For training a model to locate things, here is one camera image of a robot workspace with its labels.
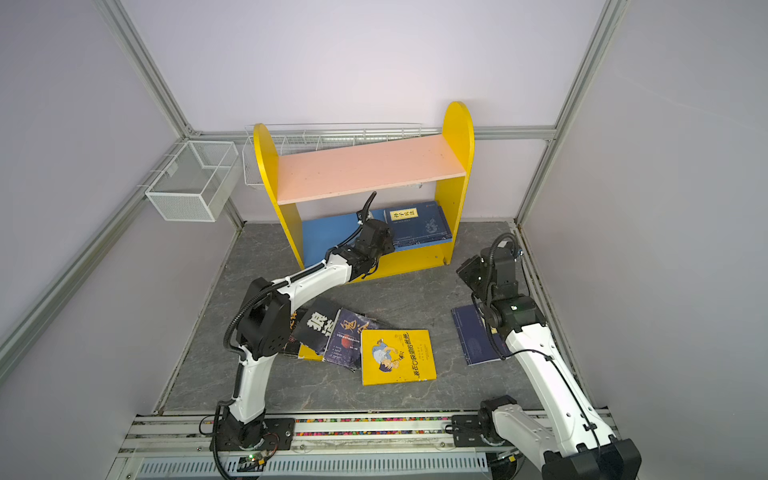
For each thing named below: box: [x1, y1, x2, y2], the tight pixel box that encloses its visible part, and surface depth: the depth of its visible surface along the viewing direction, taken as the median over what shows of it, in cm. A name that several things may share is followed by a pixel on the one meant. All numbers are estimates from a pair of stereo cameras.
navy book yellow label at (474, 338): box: [451, 304, 511, 366], surface depth 90 cm
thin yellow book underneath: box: [298, 343, 325, 362], surface depth 83 cm
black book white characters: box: [292, 299, 342, 354], surface depth 86 cm
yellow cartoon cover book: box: [361, 329, 438, 386], surface depth 84 cm
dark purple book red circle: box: [324, 308, 379, 372], surface depth 84 cm
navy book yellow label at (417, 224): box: [384, 201, 452, 247], surface depth 98 cm
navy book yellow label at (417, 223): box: [384, 201, 452, 247], surface depth 98 cm
